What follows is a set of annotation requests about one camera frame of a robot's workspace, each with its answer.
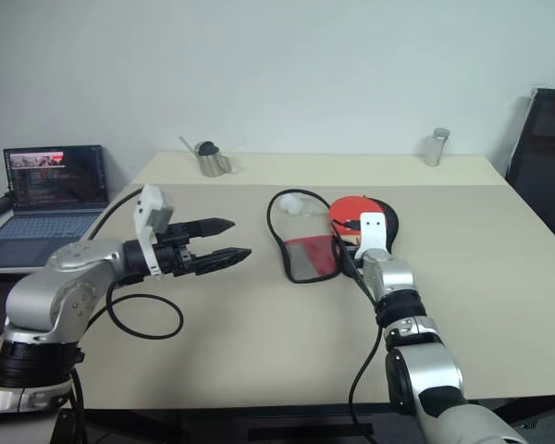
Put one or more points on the open laptop computer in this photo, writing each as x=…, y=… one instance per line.
x=51, y=173

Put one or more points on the red table tennis paddle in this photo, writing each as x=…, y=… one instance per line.
x=347, y=210

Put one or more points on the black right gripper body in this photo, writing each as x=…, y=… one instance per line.
x=351, y=253

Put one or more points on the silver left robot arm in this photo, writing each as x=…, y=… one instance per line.
x=37, y=296

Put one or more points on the thin metal stick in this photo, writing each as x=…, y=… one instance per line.
x=188, y=144

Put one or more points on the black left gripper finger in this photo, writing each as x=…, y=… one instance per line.
x=210, y=226
x=222, y=258

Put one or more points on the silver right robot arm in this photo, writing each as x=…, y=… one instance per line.
x=435, y=365

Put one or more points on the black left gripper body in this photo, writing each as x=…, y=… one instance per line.
x=176, y=252

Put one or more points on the white fluffy pom-pom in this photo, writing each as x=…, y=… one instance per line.
x=290, y=204

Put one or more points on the clear glass jar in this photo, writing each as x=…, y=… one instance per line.
x=436, y=148

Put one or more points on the steel mug with black lid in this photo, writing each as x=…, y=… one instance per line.
x=213, y=162

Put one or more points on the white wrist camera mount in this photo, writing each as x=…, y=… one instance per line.
x=372, y=231
x=150, y=208

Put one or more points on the black office chair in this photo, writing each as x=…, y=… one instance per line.
x=546, y=152

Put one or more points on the clear black-trimmed paddle case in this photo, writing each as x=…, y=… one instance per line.
x=305, y=259

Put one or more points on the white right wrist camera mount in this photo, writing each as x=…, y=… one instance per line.
x=372, y=231

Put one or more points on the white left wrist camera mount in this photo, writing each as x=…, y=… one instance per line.
x=150, y=208

